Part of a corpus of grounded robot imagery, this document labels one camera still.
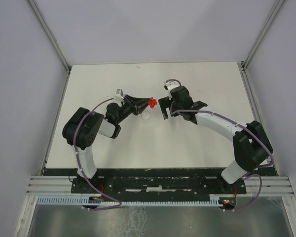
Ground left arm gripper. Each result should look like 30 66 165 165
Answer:
116 94 151 124

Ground orange round charging case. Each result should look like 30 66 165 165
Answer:
148 97 157 109

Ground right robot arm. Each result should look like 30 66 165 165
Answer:
158 79 274 193

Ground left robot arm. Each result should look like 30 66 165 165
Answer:
62 89 157 193

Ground white round charging case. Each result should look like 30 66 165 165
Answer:
141 111 151 120

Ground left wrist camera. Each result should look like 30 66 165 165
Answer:
114 89 124 102

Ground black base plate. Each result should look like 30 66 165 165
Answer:
71 168 247 201

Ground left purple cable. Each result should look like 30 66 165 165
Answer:
73 97 123 212

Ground right aluminium frame post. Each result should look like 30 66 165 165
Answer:
241 0 287 71

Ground aluminium frame post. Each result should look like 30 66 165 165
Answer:
26 0 71 72
241 0 287 71

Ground white cable duct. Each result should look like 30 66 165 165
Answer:
36 194 224 206

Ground front aluminium rail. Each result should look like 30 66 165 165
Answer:
26 176 294 197

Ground left aluminium frame post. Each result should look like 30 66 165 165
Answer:
26 0 71 72

